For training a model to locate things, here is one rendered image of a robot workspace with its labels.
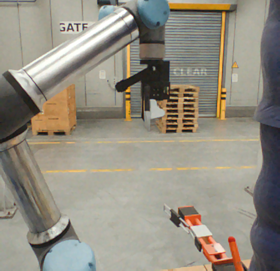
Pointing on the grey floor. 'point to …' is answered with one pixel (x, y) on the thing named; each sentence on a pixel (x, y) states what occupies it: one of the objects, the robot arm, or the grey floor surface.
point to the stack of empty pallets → (180, 109)
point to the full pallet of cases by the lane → (57, 113)
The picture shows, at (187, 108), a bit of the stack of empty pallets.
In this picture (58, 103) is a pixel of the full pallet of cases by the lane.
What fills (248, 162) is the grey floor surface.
